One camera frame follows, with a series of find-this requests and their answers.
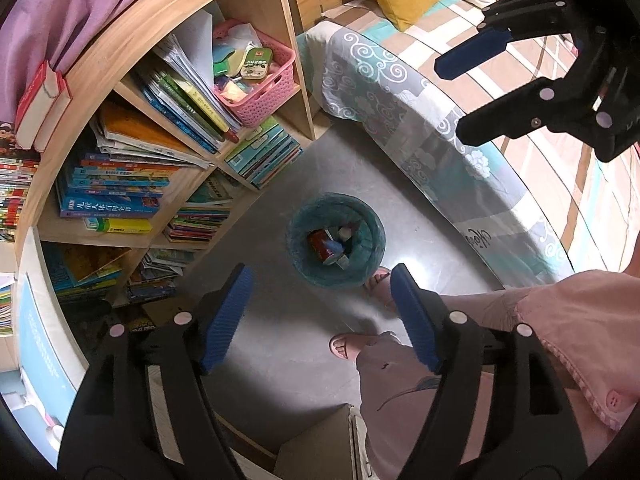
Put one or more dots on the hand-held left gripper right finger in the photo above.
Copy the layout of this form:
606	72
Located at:
415	320

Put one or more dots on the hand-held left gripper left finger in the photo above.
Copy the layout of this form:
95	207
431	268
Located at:
225	320

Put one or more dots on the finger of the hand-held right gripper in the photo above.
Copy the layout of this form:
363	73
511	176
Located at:
470	55
495	122

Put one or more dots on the teal fuzzy trash bin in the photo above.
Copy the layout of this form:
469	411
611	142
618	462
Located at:
305	260

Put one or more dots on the red drink can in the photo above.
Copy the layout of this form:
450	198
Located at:
322	245

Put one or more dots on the person's right foot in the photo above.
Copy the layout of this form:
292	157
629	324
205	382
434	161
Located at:
380	285

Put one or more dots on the person's foot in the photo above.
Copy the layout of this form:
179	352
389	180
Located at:
380	285
350	346

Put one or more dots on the bed with patterned sheet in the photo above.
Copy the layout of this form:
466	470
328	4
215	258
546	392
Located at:
450	160

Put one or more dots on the person's right leg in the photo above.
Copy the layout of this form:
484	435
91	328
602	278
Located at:
480	305

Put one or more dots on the person's leg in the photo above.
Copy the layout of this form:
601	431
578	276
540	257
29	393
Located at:
395	410
480	305

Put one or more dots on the person's left foot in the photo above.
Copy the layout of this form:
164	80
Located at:
350	346

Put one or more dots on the pile of worn booklets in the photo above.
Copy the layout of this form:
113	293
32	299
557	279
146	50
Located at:
157	275

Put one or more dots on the person's left leg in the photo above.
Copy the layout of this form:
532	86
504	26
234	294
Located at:
395	410

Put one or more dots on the stack of thin picture books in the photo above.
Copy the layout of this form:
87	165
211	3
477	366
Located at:
200	220

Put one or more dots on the yellow green book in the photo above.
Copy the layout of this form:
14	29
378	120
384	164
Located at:
117	225

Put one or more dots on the brown cardboard box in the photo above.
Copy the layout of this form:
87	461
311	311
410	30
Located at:
320	440

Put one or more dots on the large blue orange book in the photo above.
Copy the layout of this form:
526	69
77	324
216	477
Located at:
80	270

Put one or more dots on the person's pink shirt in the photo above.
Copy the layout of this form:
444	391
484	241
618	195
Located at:
585	330

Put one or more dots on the row of teal books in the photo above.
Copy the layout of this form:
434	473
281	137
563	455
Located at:
265	152

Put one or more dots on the stack of blue-spine books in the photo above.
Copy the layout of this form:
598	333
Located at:
110	190

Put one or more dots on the pink and blue desk mat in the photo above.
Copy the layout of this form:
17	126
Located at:
42	350

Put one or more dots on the pink plastic basket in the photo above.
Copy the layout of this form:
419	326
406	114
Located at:
270	95

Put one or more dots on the stack of orange-cover books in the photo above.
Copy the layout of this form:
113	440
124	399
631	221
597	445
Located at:
135	130

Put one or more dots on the green tin box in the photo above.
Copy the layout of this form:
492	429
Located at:
256	64

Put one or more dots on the leaning green thin books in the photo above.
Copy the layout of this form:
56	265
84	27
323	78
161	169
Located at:
190	105

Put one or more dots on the colourful paper scraps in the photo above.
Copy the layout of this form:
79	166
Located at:
227	60

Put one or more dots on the row of colourful paperbacks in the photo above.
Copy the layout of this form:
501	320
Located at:
15	195

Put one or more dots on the thick red hardcover book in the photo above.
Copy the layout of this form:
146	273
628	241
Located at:
55	115
35	105

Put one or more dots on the white paper sheets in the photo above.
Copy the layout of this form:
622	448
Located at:
192	45

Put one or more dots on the curved wooden bookshelf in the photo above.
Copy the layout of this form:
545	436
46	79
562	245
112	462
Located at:
150	10

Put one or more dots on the purple curtain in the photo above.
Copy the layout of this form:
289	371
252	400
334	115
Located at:
75	5

